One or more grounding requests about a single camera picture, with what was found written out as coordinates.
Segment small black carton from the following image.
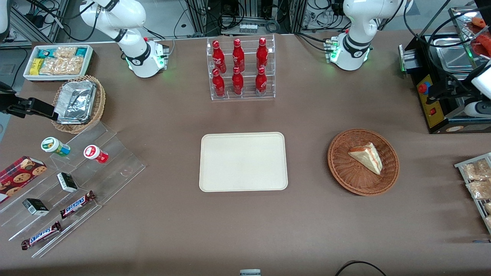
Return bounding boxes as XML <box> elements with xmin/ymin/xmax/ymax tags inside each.
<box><xmin>22</xmin><ymin>198</ymin><xmax>49</xmax><ymax>216</ymax></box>
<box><xmin>57</xmin><ymin>172</ymin><xmax>78</xmax><ymax>193</ymax></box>

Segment small clear cracker bag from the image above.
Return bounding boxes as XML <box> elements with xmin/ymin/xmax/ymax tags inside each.
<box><xmin>54</xmin><ymin>46</ymin><xmax>77</xmax><ymax>59</ymax></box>

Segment snickers bar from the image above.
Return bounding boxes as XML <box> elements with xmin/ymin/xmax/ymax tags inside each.
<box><xmin>21</xmin><ymin>221</ymin><xmax>62</xmax><ymax>250</ymax></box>
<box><xmin>60</xmin><ymin>191</ymin><xmax>96</xmax><ymax>219</ymax></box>

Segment light wicker basket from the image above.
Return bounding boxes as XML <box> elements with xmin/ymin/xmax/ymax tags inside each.
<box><xmin>52</xmin><ymin>75</ymin><xmax>106</xmax><ymax>134</ymax></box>

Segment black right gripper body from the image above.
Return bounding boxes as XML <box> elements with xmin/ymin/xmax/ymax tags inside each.
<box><xmin>0</xmin><ymin>94</ymin><xmax>28</xmax><ymax>116</ymax></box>

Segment cream plastic tray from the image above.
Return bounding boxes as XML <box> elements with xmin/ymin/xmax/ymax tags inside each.
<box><xmin>199</xmin><ymin>132</ymin><xmax>288</xmax><ymax>192</ymax></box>

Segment triangular sandwich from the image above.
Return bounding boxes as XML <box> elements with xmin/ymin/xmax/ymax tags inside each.
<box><xmin>348</xmin><ymin>142</ymin><xmax>383</xmax><ymax>175</ymax></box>

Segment round brown wicker basket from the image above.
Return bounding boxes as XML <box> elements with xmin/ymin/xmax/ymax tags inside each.
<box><xmin>328</xmin><ymin>128</ymin><xmax>400</xmax><ymax>196</ymax></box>

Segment large clear cracker bag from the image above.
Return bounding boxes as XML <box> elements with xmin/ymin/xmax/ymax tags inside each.
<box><xmin>40</xmin><ymin>56</ymin><xmax>84</xmax><ymax>76</ymax></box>

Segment red cookie box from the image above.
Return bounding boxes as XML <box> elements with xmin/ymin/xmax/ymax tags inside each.
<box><xmin>0</xmin><ymin>156</ymin><xmax>47</xmax><ymax>204</ymax></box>

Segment green lid cup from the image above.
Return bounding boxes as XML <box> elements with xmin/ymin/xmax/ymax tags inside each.
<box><xmin>41</xmin><ymin>137</ymin><xmax>71</xmax><ymax>157</ymax></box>

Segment silver foil containers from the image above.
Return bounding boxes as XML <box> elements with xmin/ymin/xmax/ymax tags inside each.
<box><xmin>54</xmin><ymin>80</ymin><xmax>97</xmax><ymax>125</ymax></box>

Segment wire rack tray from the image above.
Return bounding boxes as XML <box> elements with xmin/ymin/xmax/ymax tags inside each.
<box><xmin>455</xmin><ymin>153</ymin><xmax>491</xmax><ymax>235</ymax></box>

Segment red cola bottle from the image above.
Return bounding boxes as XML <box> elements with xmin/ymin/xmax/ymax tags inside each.
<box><xmin>232</xmin><ymin>67</ymin><xmax>244</xmax><ymax>95</ymax></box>
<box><xmin>256</xmin><ymin>37</ymin><xmax>269</xmax><ymax>70</ymax></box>
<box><xmin>255</xmin><ymin>67</ymin><xmax>267</xmax><ymax>96</ymax></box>
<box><xmin>212</xmin><ymin>68</ymin><xmax>226</xmax><ymax>97</ymax></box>
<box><xmin>232</xmin><ymin>38</ymin><xmax>245</xmax><ymax>72</ymax></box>
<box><xmin>212</xmin><ymin>40</ymin><xmax>227</xmax><ymax>74</ymax></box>

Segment clear acrylic bottle rack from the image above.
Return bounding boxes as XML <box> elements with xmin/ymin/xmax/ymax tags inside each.
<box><xmin>206</xmin><ymin>34</ymin><xmax>276</xmax><ymax>101</ymax></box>

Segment white rectangular snack bin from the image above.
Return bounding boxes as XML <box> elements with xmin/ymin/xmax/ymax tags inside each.
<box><xmin>23</xmin><ymin>44</ymin><xmax>94</xmax><ymax>82</ymax></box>

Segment black food warmer machine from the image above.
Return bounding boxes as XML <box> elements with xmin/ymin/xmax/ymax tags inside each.
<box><xmin>398</xmin><ymin>6</ymin><xmax>491</xmax><ymax>135</ymax></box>

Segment clear acrylic step display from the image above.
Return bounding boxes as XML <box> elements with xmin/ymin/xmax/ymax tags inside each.
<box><xmin>0</xmin><ymin>121</ymin><xmax>147</xmax><ymax>258</ymax></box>

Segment red sausage food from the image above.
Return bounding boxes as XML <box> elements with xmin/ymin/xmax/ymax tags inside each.
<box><xmin>471</xmin><ymin>16</ymin><xmax>491</xmax><ymax>58</ymax></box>

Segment clear snack bag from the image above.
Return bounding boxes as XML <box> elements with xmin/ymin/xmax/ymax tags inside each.
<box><xmin>466</xmin><ymin>179</ymin><xmax>491</xmax><ymax>200</ymax></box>
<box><xmin>462</xmin><ymin>159</ymin><xmax>491</xmax><ymax>181</ymax></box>

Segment red lid cup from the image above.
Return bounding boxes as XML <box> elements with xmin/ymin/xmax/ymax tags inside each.
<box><xmin>84</xmin><ymin>145</ymin><xmax>109</xmax><ymax>164</ymax></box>

